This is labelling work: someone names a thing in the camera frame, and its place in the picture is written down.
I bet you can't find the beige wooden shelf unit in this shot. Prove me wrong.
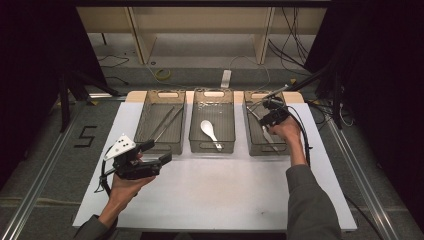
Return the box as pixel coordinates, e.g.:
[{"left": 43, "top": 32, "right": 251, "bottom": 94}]
[{"left": 76, "top": 6, "right": 328, "bottom": 66}]

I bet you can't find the left hand-held gripper black cable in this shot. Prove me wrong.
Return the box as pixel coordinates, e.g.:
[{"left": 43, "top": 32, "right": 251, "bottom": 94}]
[{"left": 94, "top": 146, "right": 118, "bottom": 196}]

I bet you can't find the grey transparent plastic basket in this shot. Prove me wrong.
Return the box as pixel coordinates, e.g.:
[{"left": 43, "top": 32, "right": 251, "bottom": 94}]
[
  {"left": 242, "top": 89, "right": 300, "bottom": 157},
  {"left": 188, "top": 88, "right": 237, "bottom": 155},
  {"left": 134, "top": 89, "right": 187, "bottom": 156}
]

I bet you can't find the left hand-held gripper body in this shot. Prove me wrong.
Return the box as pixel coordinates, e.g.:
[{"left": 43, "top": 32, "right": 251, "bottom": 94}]
[{"left": 103, "top": 134, "right": 162, "bottom": 181}]

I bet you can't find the black curtain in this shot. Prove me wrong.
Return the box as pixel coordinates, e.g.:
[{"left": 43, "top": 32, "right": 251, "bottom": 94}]
[
  {"left": 0, "top": 0, "right": 108, "bottom": 188},
  {"left": 304, "top": 0, "right": 424, "bottom": 231}
]

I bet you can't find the person's right hand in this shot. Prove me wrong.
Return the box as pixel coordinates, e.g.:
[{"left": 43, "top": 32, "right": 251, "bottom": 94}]
[{"left": 268, "top": 116, "right": 303, "bottom": 148}]

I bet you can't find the hand-held gripper black cable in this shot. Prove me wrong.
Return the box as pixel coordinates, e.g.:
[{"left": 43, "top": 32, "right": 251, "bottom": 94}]
[
  {"left": 286, "top": 104, "right": 314, "bottom": 168},
  {"left": 94, "top": 146, "right": 118, "bottom": 196}
]

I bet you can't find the white power strip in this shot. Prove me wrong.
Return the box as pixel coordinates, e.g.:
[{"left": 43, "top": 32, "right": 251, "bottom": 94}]
[{"left": 220, "top": 69, "right": 233, "bottom": 89}]

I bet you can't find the white ceramic spoon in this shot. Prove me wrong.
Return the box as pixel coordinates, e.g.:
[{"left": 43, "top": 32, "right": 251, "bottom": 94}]
[{"left": 199, "top": 119, "right": 224, "bottom": 152}]

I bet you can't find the black cable bundle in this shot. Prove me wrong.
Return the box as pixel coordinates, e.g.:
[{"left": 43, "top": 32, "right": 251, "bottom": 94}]
[{"left": 268, "top": 7, "right": 313, "bottom": 71}]

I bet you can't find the right hand-held gripper black cable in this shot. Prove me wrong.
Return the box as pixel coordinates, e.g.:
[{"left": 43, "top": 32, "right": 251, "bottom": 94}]
[{"left": 286, "top": 104, "right": 314, "bottom": 168}]

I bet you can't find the person's left hand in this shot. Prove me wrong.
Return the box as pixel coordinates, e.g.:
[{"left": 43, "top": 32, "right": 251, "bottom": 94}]
[{"left": 105, "top": 172, "right": 157, "bottom": 217}]

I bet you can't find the white floor cable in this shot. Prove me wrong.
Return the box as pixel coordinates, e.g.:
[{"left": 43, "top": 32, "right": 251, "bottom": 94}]
[{"left": 228, "top": 54, "right": 272, "bottom": 91}]

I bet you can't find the metal chopstick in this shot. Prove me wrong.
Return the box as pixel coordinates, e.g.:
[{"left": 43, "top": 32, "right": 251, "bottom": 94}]
[
  {"left": 153, "top": 105, "right": 185, "bottom": 143},
  {"left": 147, "top": 105, "right": 176, "bottom": 141}
]

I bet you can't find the yellow tape roll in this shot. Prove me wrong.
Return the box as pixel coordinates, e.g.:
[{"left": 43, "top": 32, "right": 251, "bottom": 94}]
[{"left": 155, "top": 68, "right": 172, "bottom": 82}]

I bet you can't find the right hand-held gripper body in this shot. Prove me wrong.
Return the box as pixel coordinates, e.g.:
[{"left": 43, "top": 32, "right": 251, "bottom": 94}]
[{"left": 259, "top": 106, "right": 292, "bottom": 128}]

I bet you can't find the aluminium floor rail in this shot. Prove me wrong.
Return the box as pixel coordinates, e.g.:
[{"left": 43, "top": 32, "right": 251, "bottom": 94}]
[
  {"left": 0, "top": 99, "right": 88, "bottom": 240},
  {"left": 324, "top": 118, "right": 399, "bottom": 240}
]

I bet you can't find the black metal stand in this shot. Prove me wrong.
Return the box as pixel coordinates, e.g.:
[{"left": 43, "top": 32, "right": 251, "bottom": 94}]
[
  {"left": 56, "top": 66, "right": 123, "bottom": 133},
  {"left": 286, "top": 59, "right": 344, "bottom": 129}
]

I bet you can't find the thin black floor cable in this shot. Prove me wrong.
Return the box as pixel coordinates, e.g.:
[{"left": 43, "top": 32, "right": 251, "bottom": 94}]
[{"left": 98, "top": 54, "right": 130, "bottom": 69}]

